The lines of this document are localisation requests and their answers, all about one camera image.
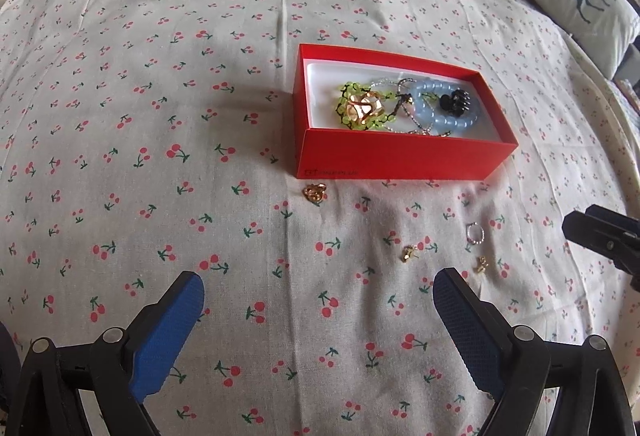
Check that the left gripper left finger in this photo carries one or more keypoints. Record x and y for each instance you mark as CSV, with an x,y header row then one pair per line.
x,y
158,333

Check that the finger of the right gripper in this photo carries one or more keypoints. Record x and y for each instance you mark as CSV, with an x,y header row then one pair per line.
x,y
610,234

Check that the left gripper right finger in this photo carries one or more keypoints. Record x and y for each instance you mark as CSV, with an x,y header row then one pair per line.
x,y
482,337

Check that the gold star earring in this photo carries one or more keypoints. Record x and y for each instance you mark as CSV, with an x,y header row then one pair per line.
x,y
409,252
482,265

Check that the black hair claw clip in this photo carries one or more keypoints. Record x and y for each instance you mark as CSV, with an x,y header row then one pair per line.
x,y
456,103

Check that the red jewelry box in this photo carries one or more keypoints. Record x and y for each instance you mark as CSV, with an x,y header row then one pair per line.
x,y
366,114

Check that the deer print pillow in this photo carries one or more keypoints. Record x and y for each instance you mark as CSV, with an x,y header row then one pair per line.
x,y
604,29

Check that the cherry print bedsheet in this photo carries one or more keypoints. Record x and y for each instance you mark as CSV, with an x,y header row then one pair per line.
x,y
142,138

